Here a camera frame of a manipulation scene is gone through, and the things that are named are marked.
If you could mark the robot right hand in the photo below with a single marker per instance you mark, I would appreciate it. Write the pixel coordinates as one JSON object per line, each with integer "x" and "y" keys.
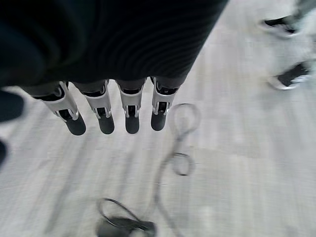
{"x": 118, "y": 42}

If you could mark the dark blocky device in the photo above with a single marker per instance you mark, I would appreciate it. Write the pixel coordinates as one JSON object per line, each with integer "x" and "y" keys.
{"x": 118, "y": 227}

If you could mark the person's black white-soled shoe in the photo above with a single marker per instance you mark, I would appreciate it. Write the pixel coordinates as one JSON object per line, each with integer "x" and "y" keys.
{"x": 280, "y": 24}
{"x": 291, "y": 75}

